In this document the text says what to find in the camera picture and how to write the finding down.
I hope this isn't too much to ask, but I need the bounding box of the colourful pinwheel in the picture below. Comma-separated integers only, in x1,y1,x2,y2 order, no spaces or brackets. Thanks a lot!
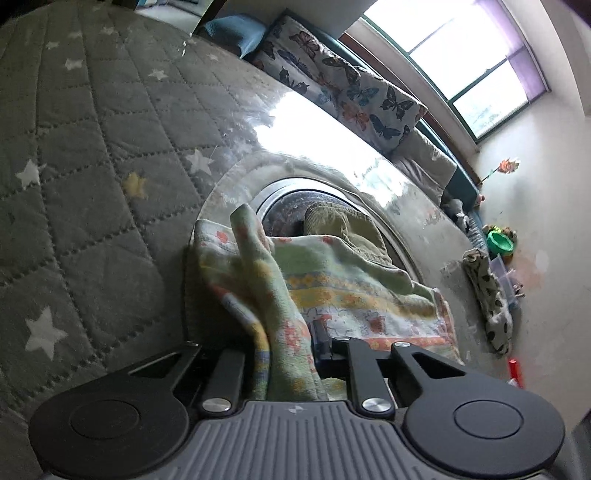
479,159,520,186

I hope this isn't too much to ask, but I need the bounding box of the window with green frame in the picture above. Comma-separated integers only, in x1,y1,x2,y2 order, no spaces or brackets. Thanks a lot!
346,1,549,143

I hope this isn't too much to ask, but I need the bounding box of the blue folded cushion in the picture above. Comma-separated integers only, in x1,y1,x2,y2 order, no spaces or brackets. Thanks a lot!
198,14,267,58

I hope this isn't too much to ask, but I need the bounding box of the grey plain pillow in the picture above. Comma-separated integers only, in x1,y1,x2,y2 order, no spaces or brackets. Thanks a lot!
389,128,458,206

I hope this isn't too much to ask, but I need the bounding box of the green patterned baby garment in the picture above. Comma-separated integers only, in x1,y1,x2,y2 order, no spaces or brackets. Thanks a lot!
191,204,460,401

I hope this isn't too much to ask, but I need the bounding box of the blue sofa bench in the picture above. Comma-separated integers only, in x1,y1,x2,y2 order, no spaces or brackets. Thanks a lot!
193,8,491,259

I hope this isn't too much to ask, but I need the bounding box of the clear plastic storage box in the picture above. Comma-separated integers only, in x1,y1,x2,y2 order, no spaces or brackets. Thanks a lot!
490,256,523,309

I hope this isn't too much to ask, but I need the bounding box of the polka dot white cloth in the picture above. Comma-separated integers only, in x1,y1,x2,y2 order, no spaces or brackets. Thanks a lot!
462,248,513,356

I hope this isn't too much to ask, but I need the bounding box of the grey plush toy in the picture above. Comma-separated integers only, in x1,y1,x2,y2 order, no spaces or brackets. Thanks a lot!
443,198,483,236

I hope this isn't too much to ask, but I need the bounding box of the long butterfly pillow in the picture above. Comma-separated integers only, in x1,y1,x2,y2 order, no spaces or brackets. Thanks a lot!
252,14,427,155

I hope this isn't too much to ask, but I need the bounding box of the green plastic potty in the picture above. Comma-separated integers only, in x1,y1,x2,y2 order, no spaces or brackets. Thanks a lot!
487,230,515,257

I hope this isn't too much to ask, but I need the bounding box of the red small object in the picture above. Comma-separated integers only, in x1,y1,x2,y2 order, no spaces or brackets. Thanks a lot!
508,358,524,389

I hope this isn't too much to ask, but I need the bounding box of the round metal opening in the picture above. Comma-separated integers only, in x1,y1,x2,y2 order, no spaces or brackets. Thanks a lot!
199,155,456,295

